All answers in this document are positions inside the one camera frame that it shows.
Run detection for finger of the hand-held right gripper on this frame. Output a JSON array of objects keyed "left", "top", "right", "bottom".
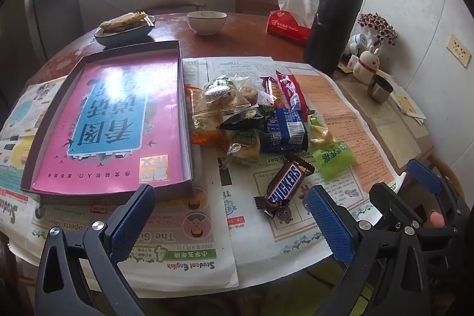
[
  {"left": 407, "top": 159, "right": 466, "bottom": 217},
  {"left": 369, "top": 183, "right": 427, "bottom": 232}
]

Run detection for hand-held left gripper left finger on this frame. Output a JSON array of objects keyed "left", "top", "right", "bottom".
[{"left": 35, "top": 185, "right": 156, "bottom": 316}]

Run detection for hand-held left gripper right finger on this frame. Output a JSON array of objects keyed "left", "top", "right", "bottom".
[{"left": 303, "top": 186, "right": 432, "bottom": 316}]

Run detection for brown chocolate bar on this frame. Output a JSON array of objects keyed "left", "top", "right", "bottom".
[{"left": 254, "top": 161, "right": 315, "bottom": 219}]

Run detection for yellow cake packet green label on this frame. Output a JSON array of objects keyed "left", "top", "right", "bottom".
[
  {"left": 308, "top": 114, "right": 336, "bottom": 151},
  {"left": 226, "top": 129, "right": 264, "bottom": 166}
]

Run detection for blue cookie packet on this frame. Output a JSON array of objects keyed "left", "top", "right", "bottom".
[{"left": 265, "top": 109, "right": 309, "bottom": 154}]

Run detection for orange cracker packet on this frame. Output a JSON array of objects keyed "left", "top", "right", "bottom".
[{"left": 184, "top": 86, "right": 228, "bottom": 146}]

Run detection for shallow cardboard box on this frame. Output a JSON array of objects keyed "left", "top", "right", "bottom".
[{"left": 20, "top": 39, "right": 196, "bottom": 198}]

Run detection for black green pea packet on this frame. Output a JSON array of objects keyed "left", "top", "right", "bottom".
[{"left": 218, "top": 105, "right": 276, "bottom": 133}]

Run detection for red wafer packet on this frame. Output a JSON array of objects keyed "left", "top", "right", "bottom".
[{"left": 276, "top": 71, "right": 312, "bottom": 117}]

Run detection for purple rice cracker packet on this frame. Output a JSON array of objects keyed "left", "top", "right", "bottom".
[{"left": 259, "top": 75, "right": 287, "bottom": 105}]

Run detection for clear pastry packet green label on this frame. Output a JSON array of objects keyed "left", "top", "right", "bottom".
[{"left": 194, "top": 75, "right": 247, "bottom": 117}]

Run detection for curved wooden chair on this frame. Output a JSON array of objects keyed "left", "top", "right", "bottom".
[{"left": 426, "top": 155, "right": 465, "bottom": 206}]

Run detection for colourful newspaper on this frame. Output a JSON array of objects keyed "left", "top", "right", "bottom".
[{"left": 0, "top": 75, "right": 239, "bottom": 289}]

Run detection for loose paper sheets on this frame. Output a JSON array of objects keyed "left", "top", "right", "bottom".
[{"left": 385, "top": 79, "right": 427, "bottom": 126}]

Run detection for pink and blue book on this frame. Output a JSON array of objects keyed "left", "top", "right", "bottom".
[{"left": 31, "top": 55, "right": 188, "bottom": 195}]

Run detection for steel cup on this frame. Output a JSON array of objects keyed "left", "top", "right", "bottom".
[{"left": 367, "top": 75, "right": 394, "bottom": 102}]

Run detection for white rabbit figurine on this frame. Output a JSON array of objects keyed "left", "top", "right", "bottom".
[{"left": 353, "top": 46, "right": 382, "bottom": 84}]

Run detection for white medicine bottle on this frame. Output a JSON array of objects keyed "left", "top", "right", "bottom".
[{"left": 350, "top": 34, "right": 369, "bottom": 55}]

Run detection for red white flower ornament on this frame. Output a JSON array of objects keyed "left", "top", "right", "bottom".
[{"left": 357, "top": 13, "right": 398, "bottom": 46}]

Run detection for dark bowl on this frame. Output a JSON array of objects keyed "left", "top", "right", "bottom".
[{"left": 94, "top": 15, "right": 154, "bottom": 46}]

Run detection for black thermos flask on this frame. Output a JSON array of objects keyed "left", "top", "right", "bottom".
[{"left": 304, "top": 0, "right": 363, "bottom": 74}]

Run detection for stack of pancakes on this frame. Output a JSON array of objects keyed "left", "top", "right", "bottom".
[{"left": 100, "top": 10, "right": 147, "bottom": 31}]

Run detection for red tissue box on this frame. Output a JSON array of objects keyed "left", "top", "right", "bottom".
[{"left": 266, "top": 0, "right": 316, "bottom": 47}]

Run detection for white bowl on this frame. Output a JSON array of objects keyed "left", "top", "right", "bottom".
[{"left": 186, "top": 10, "right": 228, "bottom": 36}]

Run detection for grey refrigerator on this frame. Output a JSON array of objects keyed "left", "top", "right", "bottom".
[{"left": 23, "top": 0, "right": 80, "bottom": 59}]

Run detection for wall socket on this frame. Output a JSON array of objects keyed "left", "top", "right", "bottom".
[{"left": 446, "top": 35, "right": 473, "bottom": 68}]

